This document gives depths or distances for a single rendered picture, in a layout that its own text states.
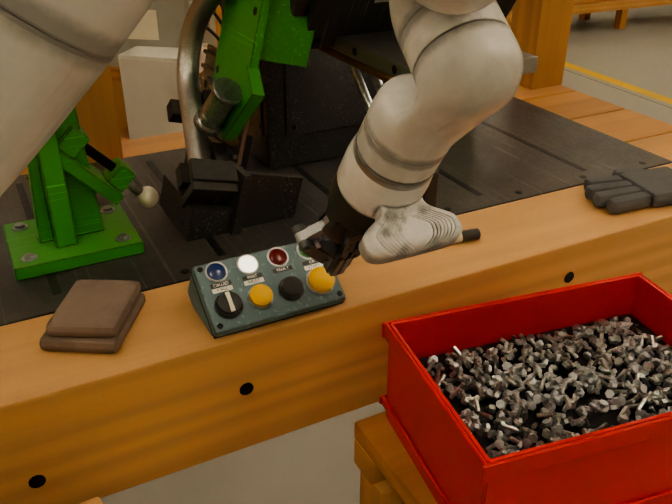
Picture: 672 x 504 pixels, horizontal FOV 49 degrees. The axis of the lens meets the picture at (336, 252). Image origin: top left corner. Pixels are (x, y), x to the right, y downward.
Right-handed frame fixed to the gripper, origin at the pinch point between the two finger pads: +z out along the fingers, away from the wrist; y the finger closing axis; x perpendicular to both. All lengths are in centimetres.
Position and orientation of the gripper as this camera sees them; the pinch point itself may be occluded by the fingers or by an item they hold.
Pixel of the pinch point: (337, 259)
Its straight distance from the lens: 75.7
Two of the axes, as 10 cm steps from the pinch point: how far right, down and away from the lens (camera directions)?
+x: 3.7, 8.5, -3.7
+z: -2.5, 4.7, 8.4
